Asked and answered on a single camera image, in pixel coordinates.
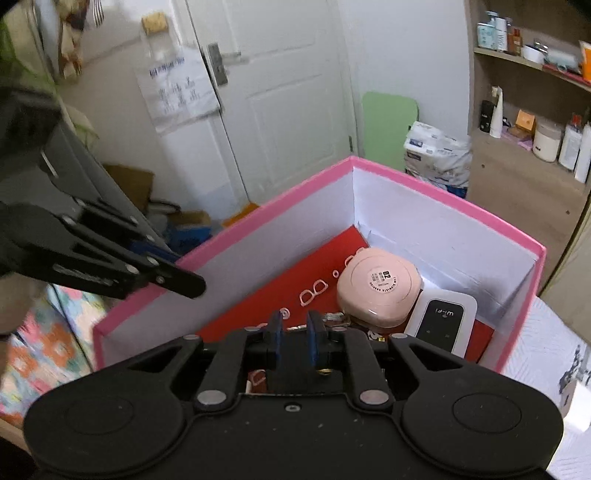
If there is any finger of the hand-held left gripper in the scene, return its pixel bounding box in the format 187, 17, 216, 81
0, 202, 207, 301
74, 198, 182, 266

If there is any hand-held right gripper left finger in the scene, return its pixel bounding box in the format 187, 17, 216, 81
124, 310, 284, 411

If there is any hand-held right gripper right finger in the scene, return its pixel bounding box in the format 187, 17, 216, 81
307, 310, 465, 411

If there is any pink round case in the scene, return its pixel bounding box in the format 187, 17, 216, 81
336, 248, 423, 328

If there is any white black pocket router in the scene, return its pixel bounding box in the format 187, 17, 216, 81
404, 290, 478, 356

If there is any pink cardboard box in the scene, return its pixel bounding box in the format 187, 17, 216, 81
92, 156, 547, 374

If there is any blue cardboard box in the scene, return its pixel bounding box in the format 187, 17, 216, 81
166, 212, 213, 254

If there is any brown cardboard box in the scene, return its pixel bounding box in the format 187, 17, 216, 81
102, 164, 155, 208

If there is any white printed plastic bag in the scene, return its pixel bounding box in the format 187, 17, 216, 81
134, 46, 222, 136

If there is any floral blanket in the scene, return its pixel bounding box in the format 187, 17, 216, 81
0, 281, 109, 430

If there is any white door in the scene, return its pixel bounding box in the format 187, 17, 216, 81
185, 0, 358, 208

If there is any white tissue pack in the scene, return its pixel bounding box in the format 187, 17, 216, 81
403, 121, 474, 199

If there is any green board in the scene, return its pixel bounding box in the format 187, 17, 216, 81
361, 91, 420, 169

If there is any wooden shelf unit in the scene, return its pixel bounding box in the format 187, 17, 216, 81
464, 0, 591, 259

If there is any light wood wardrobe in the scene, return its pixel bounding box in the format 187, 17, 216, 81
540, 198, 591, 301

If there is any pink flat pad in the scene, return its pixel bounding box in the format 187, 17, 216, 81
503, 127, 534, 151

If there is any white squeeze tube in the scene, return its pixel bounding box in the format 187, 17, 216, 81
489, 85, 504, 139

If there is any small orange box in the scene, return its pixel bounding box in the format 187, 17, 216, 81
515, 109, 537, 136

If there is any white round jar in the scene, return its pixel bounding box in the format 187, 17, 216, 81
533, 117, 563, 162

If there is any white bottle with red cap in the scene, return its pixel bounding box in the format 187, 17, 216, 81
558, 113, 581, 169

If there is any tall white bottle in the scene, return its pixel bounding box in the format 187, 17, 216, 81
575, 122, 591, 184

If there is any white pump bottle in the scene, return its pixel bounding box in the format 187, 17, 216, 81
492, 14, 509, 51

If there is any white wrapped pack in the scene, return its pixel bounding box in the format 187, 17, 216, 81
545, 48, 580, 70

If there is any yellow wall hook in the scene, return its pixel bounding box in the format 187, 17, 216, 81
141, 13, 169, 35

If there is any metal door handle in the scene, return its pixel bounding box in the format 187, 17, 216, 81
207, 42, 243, 86

